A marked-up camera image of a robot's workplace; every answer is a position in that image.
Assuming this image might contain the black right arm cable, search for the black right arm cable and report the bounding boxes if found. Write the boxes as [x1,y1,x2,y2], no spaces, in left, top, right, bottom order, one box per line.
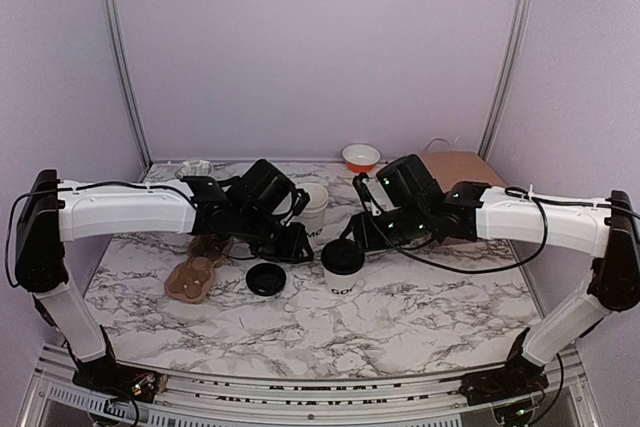
[389,186,640,276]

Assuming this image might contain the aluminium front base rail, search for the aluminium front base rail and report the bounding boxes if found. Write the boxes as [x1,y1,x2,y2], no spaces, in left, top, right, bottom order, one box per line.
[17,345,602,426]

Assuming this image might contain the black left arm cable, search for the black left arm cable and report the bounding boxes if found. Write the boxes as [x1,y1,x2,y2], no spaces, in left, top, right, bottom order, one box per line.
[4,179,191,291]

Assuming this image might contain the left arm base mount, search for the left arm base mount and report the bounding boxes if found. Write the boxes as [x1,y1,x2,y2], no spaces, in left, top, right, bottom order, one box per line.
[67,341,166,403]

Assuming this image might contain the white container with sachets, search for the white container with sachets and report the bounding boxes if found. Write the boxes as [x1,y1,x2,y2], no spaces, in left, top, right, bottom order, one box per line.
[174,159,214,180]

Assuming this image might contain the white paper cup with print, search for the white paper cup with print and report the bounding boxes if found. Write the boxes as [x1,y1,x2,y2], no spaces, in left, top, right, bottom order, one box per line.
[323,267,362,297]

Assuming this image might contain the left aluminium frame post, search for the left aluminium frame post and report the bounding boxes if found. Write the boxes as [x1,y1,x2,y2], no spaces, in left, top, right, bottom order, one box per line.
[102,0,153,171]

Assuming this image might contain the right aluminium frame post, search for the right aluminium frame post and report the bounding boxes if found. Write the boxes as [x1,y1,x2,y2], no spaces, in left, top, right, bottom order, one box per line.
[477,0,532,161]

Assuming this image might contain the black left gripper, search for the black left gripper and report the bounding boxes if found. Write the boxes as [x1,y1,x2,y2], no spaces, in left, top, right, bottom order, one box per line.
[235,205,315,265]

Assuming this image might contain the aluminium frame post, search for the aluminium frame post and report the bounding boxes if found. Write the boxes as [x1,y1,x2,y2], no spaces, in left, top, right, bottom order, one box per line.
[102,0,153,171]
[477,0,532,161]

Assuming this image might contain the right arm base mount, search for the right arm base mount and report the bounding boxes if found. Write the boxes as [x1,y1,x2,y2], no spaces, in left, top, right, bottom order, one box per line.
[458,361,549,406]

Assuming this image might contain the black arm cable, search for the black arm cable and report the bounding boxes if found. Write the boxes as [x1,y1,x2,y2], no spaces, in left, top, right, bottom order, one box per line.
[4,179,191,291]
[389,186,640,276]

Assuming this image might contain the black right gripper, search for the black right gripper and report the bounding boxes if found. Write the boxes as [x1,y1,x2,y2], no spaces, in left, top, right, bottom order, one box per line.
[341,203,431,253]

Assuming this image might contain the black plastic cup lid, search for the black plastic cup lid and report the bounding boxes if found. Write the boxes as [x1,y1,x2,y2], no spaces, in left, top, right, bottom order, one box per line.
[321,238,365,275]

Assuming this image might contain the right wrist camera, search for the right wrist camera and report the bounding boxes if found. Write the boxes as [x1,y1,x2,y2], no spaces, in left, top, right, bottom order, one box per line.
[352,172,386,216]

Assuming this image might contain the brown paper takeout bag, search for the brown paper takeout bag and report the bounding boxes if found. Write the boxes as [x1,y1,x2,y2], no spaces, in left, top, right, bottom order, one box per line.
[407,152,504,244]

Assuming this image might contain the brown cardboard cup carrier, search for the brown cardboard cup carrier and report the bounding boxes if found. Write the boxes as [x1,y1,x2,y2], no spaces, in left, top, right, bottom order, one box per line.
[164,235,233,304]

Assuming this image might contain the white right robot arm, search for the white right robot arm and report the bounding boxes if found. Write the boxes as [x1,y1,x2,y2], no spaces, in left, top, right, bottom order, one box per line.
[347,154,639,395]

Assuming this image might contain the orange white ceramic bowl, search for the orange white ceramic bowl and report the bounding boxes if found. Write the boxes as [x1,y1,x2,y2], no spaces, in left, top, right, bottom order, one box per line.
[342,144,380,174]

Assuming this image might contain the stack of white paper cups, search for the stack of white paper cups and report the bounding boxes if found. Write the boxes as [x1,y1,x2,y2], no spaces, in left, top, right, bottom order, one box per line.
[295,183,329,244]

